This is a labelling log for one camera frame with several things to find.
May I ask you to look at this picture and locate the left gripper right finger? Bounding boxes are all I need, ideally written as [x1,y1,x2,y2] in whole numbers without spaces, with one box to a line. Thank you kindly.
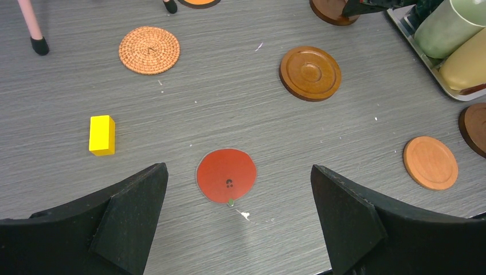
[311,165,485,274]

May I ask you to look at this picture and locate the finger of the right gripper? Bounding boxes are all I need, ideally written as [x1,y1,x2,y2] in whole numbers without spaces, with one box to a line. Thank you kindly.
[342,0,418,17]

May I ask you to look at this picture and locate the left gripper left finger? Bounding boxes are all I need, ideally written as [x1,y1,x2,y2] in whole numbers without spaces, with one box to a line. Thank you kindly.
[1,163,168,274]

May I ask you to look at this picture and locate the dark wooden coaster far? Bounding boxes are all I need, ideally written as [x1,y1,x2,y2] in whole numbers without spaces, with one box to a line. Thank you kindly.
[309,0,359,26]

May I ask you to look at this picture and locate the dark wooden coaster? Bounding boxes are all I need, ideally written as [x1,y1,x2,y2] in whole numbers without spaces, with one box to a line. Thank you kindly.
[458,103,485,158]
[309,0,359,26]

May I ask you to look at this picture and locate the brown wooden coaster centre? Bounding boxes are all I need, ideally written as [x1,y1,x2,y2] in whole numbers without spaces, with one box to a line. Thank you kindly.
[279,46,342,101]

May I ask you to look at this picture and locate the light orange wooden coaster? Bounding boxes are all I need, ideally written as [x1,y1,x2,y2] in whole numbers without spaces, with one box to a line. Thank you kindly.
[403,136,458,191]

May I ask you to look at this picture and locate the red round flat coaster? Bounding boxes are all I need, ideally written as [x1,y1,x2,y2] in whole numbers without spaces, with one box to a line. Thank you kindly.
[195,148,257,207]

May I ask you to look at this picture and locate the yellow cup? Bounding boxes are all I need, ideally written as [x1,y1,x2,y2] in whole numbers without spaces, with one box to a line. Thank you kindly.
[439,29,485,91]

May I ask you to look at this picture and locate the orange black face coaster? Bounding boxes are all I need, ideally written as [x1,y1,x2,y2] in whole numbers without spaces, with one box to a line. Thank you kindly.
[179,0,221,9]

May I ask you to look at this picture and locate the dark wooden coaster near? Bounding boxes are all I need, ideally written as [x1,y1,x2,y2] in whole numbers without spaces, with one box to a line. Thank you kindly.
[458,103,485,158]

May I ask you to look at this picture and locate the woven rattan coaster left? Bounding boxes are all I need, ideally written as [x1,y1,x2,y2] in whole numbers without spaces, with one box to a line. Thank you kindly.
[118,26,181,75]

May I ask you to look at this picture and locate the metal tray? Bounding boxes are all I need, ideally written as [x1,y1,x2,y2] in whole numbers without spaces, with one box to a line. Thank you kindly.
[384,6,485,101]

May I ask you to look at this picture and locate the light green mug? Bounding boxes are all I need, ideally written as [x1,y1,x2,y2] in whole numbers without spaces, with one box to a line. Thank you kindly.
[414,0,485,59]

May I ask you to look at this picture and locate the yellow block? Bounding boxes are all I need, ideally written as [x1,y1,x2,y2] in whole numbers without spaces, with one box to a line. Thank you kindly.
[89,115,116,156]

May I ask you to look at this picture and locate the pink music stand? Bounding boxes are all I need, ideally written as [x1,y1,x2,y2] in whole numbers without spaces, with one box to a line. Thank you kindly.
[18,1,180,56]

